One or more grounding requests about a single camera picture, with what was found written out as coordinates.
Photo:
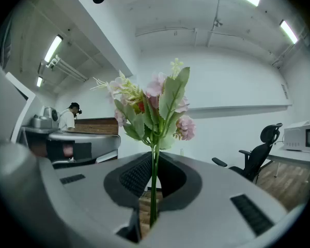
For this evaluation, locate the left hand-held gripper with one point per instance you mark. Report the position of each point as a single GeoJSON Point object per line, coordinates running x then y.
{"type": "Point", "coordinates": [20, 99]}

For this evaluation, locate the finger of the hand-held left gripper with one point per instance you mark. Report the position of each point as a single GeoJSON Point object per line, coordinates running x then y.
{"type": "Point", "coordinates": [103, 141]}

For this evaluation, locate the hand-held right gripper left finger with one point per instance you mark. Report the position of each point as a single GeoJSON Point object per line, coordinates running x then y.
{"type": "Point", "coordinates": [93, 190]}

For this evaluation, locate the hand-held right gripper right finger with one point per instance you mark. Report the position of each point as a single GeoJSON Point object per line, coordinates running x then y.
{"type": "Point", "coordinates": [209, 203]}

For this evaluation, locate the pink artificial flowers bouquet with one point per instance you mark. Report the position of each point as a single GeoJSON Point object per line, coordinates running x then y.
{"type": "Point", "coordinates": [171, 99]}

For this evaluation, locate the person's left hand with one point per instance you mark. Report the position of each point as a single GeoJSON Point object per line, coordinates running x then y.
{"type": "Point", "coordinates": [67, 150]}

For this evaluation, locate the brown brick counter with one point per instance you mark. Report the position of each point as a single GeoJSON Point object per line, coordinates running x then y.
{"type": "Point", "coordinates": [98, 126]}

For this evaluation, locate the silver boxy appliance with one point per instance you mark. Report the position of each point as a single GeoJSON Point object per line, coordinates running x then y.
{"type": "Point", "coordinates": [41, 122]}

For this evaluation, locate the silver round-front appliance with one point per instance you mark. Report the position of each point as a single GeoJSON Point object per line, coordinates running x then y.
{"type": "Point", "coordinates": [51, 112]}

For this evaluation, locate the gray counter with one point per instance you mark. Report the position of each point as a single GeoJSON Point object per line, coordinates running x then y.
{"type": "Point", "coordinates": [38, 130]}

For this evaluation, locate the white ceiling conduit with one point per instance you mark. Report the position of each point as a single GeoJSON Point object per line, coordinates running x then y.
{"type": "Point", "coordinates": [67, 70]}

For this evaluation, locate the black office chair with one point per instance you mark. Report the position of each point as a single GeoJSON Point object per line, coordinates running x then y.
{"type": "Point", "coordinates": [258, 156]}

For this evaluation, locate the person's gray shirt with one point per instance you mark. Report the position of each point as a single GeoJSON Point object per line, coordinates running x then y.
{"type": "Point", "coordinates": [7, 190]}

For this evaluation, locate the white microwave table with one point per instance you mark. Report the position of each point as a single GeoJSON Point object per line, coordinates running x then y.
{"type": "Point", "coordinates": [292, 156]}

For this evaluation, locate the white microwave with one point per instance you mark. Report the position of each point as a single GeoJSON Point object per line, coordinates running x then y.
{"type": "Point", "coordinates": [294, 138]}

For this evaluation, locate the wall vent grille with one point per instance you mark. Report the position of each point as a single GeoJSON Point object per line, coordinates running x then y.
{"type": "Point", "coordinates": [285, 91]}

